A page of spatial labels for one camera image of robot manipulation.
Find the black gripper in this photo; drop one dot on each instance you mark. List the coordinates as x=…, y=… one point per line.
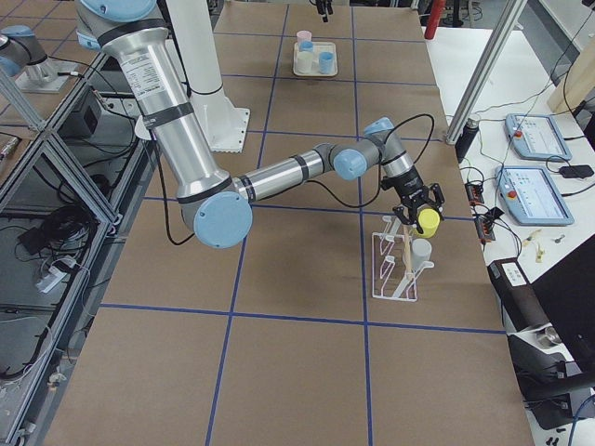
x=323, y=6
x=408, y=183

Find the yellow ikea cup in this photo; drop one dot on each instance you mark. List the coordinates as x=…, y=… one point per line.
x=429, y=221

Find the white ikea cup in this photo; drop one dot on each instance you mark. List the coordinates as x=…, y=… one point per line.
x=420, y=251

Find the blue ikea cup corner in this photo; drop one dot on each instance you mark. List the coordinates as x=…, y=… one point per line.
x=326, y=62

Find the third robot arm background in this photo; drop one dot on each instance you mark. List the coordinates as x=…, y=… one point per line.
x=20, y=48

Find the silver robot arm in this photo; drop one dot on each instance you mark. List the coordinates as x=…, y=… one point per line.
x=170, y=63

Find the pink ikea cup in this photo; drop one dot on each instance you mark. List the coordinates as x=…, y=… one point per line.
x=303, y=36

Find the pale green ikea cup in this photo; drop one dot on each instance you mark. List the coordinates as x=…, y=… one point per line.
x=304, y=62

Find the cream plastic tray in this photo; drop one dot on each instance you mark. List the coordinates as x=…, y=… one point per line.
x=318, y=48

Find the black water bottle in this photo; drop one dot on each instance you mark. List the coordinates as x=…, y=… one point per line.
x=469, y=132

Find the near blue teach pendant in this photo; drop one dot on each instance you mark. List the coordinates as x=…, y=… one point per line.
x=531, y=196

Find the blue teach pendant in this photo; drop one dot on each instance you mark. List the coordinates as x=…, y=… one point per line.
x=536, y=137
x=531, y=196

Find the red fire extinguisher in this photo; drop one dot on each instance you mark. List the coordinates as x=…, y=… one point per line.
x=433, y=21

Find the far blue teach pendant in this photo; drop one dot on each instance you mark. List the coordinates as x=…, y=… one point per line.
x=536, y=137

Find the black power adapter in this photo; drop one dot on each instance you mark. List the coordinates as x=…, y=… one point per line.
x=579, y=171

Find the black computer monitor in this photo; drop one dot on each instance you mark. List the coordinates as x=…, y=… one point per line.
x=566, y=294

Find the white power strip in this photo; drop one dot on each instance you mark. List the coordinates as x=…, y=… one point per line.
x=56, y=272

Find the white wire cup rack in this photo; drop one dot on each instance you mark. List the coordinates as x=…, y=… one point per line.
x=392, y=275

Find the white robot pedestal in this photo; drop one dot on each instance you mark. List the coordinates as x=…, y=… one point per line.
x=193, y=53

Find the aluminium frame post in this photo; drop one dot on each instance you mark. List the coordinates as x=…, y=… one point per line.
x=487, y=61

